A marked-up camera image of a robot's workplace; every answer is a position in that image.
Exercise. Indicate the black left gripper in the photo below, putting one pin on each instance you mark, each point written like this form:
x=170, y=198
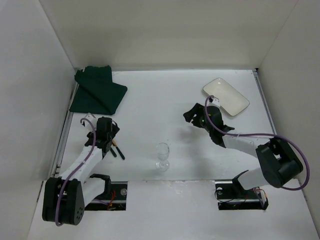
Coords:
x=110, y=146

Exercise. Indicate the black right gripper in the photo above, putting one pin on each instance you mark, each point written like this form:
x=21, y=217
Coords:
x=195, y=117

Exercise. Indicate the gold knife black handle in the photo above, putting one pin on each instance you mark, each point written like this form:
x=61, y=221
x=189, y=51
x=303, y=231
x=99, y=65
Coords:
x=118, y=150

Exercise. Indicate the dark green cloth placemat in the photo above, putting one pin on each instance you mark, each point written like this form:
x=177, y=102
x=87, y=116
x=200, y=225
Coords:
x=96, y=92

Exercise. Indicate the white rectangular plate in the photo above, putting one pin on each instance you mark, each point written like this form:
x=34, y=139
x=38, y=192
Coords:
x=232, y=101

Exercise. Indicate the clear champagne glass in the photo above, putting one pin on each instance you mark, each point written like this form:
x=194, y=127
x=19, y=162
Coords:
x=163, y=152

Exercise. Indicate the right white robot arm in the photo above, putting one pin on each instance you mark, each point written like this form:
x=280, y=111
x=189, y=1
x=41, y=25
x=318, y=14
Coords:
x=278, y=163

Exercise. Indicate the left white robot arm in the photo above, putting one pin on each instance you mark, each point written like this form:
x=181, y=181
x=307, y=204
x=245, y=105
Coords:
x=67, y=195

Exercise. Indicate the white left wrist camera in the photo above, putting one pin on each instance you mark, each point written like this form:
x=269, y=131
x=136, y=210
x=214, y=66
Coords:
x=88, y=120

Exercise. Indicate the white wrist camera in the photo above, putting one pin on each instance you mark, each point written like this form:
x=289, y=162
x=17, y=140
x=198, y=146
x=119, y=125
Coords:
x=88, y=120
x=213, y=101

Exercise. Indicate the black handled fork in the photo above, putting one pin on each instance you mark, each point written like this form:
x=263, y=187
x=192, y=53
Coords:
x=113, y=152

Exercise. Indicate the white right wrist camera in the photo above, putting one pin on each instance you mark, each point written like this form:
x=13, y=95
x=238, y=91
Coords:
x=213, y=101

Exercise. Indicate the left aluminium frame rail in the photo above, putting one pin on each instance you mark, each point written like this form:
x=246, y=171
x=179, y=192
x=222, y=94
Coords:
x=62, y=141

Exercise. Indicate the aluminium frame rail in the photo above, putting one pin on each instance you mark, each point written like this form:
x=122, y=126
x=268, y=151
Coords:
x=62, y=141
x=264, y=100

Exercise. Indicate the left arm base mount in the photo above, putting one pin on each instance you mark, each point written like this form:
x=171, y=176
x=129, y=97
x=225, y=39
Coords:
x=116, y=200

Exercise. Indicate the right aluminium frame rail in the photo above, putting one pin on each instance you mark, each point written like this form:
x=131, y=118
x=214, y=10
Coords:
x=264, y=100

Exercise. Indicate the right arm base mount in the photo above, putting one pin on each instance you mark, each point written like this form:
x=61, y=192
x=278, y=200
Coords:
x=232, y=197

